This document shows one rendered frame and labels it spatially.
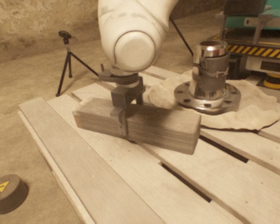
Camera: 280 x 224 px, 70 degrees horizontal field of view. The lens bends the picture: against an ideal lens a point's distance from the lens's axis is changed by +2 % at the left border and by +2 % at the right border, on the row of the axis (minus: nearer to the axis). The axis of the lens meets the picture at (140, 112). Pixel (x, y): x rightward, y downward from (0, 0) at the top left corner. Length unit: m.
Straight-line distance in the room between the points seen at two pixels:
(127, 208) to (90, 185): 0.12
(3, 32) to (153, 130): 2.33
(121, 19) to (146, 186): 0.40
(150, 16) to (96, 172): 0.41
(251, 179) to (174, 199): 0.21
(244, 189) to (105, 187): 0.34
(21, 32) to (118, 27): 2.43
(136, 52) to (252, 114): 0.53
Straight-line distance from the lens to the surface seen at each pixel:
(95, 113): 0.70
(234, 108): 0.81
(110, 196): 0.52
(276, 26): 1.13
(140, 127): 0.62
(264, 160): 0.67
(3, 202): 0.81
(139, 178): 0.57
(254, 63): 1.08
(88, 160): 0.62
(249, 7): 0.90
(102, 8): 0.54
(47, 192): 0.83
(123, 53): 0.35
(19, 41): 2.76
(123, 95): 0.57
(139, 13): 0.38
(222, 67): 0.76
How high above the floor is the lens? 0.59
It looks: 32 degrees down
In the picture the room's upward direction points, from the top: 6 degrees counter-clockwise
